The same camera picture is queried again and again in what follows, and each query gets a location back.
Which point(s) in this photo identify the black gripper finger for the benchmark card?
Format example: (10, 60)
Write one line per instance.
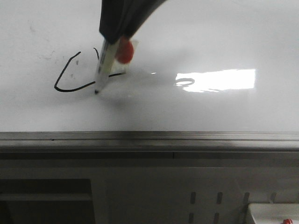
(114, 18)
(142, 10)

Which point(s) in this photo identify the red magnet taped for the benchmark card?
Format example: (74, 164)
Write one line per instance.
(125, 51)

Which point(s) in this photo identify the white whiteboard marker black tip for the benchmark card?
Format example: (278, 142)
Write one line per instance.
(105, 63)

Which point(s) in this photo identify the red capped whiteboard marker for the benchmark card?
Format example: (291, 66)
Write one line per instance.
(287, 221)

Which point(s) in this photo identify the grey perforated metal stand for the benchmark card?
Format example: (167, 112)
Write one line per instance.
(144, 191)

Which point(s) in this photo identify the white whiteboard with metal frame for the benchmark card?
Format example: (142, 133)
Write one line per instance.
(207, 75)

